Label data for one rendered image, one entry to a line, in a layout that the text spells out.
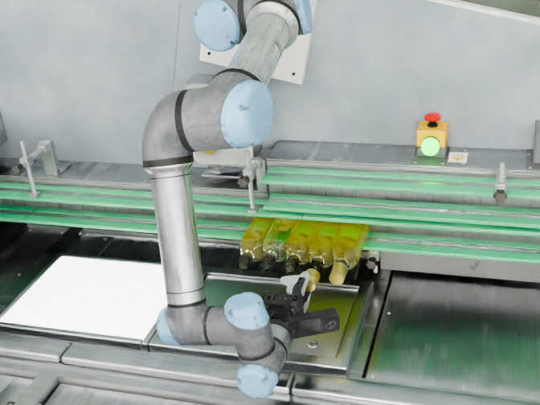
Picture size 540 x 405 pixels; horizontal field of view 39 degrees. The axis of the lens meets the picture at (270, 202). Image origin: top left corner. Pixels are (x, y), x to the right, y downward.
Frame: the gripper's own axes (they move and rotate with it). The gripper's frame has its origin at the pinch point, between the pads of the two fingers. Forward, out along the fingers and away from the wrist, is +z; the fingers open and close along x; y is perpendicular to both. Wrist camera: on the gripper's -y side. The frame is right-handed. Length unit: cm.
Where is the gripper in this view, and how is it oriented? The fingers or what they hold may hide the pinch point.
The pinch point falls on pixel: (308, 283)
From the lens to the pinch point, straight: 174.3
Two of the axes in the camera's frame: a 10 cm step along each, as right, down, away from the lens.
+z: 2.8, -4.7, 8.4
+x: 0.8, 8.8, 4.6
